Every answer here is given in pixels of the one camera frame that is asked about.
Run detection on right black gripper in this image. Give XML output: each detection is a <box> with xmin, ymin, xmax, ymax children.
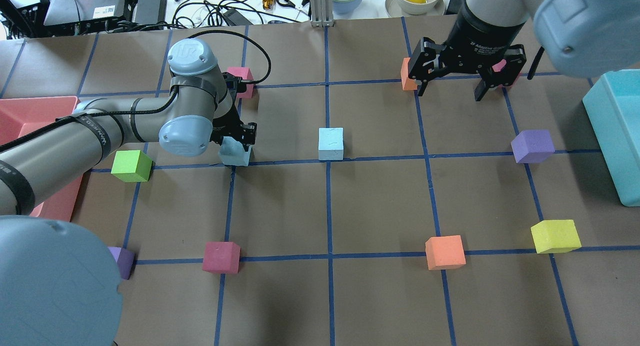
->
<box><xmin>407</xmin><ymin>6</ymin><xmax>527</xmax><ymax>102</ymax></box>

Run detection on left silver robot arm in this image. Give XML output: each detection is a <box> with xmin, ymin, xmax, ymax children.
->
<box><xmin>1</xmin><ymin>35</ymin><xmax>261</xmax><ymax>346</ymax></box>

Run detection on yellow block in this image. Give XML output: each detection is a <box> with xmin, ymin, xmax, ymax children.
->
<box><xmin>530</xmin><ymin>220</ymin><xmax>582</xmax><ymax>254</ymax></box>

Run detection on black small adapter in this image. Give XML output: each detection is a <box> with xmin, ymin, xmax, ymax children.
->
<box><xmin>445</xmin><ymin>0</ymin><xmax>462</xmax><ymax>14</ymax></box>

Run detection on aluminium frame post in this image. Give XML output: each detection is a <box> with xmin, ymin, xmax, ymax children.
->
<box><xmin>310</xmin><ymin>0</ymin><xmax>335</xmax><ymax>27</ymax></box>

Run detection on purple block near tray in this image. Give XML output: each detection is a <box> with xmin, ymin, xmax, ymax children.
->
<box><xmin>108</xmin><ymin>247</ymin><xmax>135</xmax><ymax>280</ymax></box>

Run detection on pink plastic tray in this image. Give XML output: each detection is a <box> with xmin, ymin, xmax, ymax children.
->
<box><xmin>0</xmin><ymin>96</ymin><xmax>83</xmax><ymax>222</ymax></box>

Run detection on orange block table edge side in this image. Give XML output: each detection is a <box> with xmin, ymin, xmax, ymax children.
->
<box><xmin>400</xmin><ymin>57</ymin><xmax>418</xmax><ymax>91</ymax></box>

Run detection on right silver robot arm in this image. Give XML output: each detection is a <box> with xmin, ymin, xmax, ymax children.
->
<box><xmin>407</xmin><ymin>0</ymin><xmax>640</xmax><ymax>101</ymax></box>

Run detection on magenta block table edge side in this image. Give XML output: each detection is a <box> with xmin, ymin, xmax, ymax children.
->
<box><xmin>226</xmin><ymin>66</ymin><xmax>255</xmax><ymax>99</ymax></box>

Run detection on far magenta block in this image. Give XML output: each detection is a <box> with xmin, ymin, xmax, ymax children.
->
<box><xmin>492</xmin><ymin>59</ymin><xmax>521</xmax><ymax>87</ymax></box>

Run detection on magenta block robot side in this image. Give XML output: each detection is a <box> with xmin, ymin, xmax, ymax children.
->
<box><xmin>201</xmin><ymin>242</ymin><xmax>242</xmax><ymax>275</ymax></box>

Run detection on orange block robot side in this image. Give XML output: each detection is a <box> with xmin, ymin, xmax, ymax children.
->
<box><xmin>425</xmin><ymin>235</ymin><xmax>467</xmax><ymax>271</ymax></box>

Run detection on light blue block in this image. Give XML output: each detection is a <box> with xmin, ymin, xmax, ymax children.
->
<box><xmin>218</xmin><ymin>137</ymin><xmax>253</xmax><ymax>167</ymax></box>
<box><xmin>318</xmin><ymin>127</ymin><xmax>345</xmax><ymax>161</ymax></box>

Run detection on black power brick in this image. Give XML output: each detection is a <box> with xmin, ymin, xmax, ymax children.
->
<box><xmin>132</xmin><ymin>0</ymin><xmax>167</xmax><ymax>25</ymax></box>

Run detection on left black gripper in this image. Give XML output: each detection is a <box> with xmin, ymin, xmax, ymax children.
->
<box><xmin>210</xmin><ymin>71</ymin><xmax>258</xmax><ymax>152</ymax></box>

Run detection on far purple block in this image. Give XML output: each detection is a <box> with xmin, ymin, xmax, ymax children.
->
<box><xmin>510</xmin><ymin>129</ymin><xmax>556</xmax><ymax>164</ymax></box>

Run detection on scissors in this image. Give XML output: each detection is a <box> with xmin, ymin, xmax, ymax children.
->
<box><xmin>275</xmin><ymin>0</ymin><xmax>310</xmax><ymax>10</ymax></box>

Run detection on teal plastic bin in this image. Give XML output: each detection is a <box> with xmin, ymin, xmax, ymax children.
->
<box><xmin>582</xmin><ymin>69</ymin><xmax>640</xmax><ymax>207</ymax></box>

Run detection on green block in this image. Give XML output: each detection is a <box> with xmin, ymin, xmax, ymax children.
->
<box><xmin>110</xmin><ymin>150</ymin><xmax>154</xmax><ymax>183</ymax></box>

